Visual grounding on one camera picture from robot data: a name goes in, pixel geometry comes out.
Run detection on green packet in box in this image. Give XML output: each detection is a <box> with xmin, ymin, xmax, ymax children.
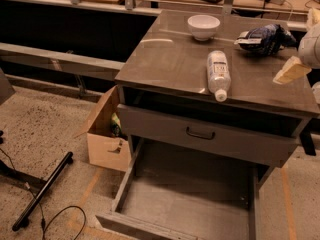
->
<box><xmin>111</xmin><ymin>113</ymin><xmax>122</xmax><ymax>137</ymax></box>

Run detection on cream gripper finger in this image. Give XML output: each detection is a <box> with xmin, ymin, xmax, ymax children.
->
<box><xmin>273</xmin><ymin>56</ymin><xmax>311</xmax><ymax>84</ymax></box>
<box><xmin>306</xmin><ymin>8</ymin><xmax>320</xmax><ymax>29</ymax></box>

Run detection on black metal stand leg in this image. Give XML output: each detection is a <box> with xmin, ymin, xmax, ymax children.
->
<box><xmin>12</xmin><ymin>152</ymin><xmax>73</xmax><ymax>232</ymax></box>

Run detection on clear plastic water bottle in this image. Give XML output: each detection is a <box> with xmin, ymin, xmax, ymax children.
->
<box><xmin>207</xmin><ymin>50</ymin><xmax>231</xmax><ymax>102</ymax></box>

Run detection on brown cardboard box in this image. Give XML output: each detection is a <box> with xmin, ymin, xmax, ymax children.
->
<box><xmin>74</xmin><ymin>87</ymin><xmax>131</xmax><ymax>171</ymax></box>

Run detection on grey upper drawer with handle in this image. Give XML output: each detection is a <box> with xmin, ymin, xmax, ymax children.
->
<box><xmin>118</xmin><ymin>104</ymin><xmax>298</xmax><ymax>167</ymax></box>

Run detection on white ceramic bowl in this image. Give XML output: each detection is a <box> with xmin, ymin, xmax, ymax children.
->
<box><xmin>187</xmin><ymin>15</ymin><xmax>220</xmax><ymax>41</ymax></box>

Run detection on blue chip bag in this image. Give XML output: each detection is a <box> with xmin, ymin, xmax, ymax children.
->
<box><xmin>235</xmin><ymin>24</ymin><xmax>297</xmax><ymax>56</ymax></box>

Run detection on grey metal rail beam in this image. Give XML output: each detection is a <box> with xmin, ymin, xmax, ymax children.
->
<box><xmin>0</xmin><ymin>43</ymin><xmax>124</xmax><ymax>81</ymax></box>

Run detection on grey drawer cabinet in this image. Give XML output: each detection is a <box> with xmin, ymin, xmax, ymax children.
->
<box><xmin>116</xmin><ymin>11</ymin><xmax>319</xmax><ymax>170</ymax></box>

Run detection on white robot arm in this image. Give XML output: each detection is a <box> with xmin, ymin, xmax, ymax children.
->
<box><xmin>273</xmin><ymin>8</ymin><xmax>320</xmax><ymax>84</ymax></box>

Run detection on black floor cable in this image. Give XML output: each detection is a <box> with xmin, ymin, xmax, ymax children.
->
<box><xmin>0</xmin><ymin>147</ymin><xmax>87</xmax><ymax>240</ymax></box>

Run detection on open grey middle drawer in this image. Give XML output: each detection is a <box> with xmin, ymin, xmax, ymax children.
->
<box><xmin>97</xmin><ymin>139</ymin><xmax>261</xmax><ymax>240</ymax></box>

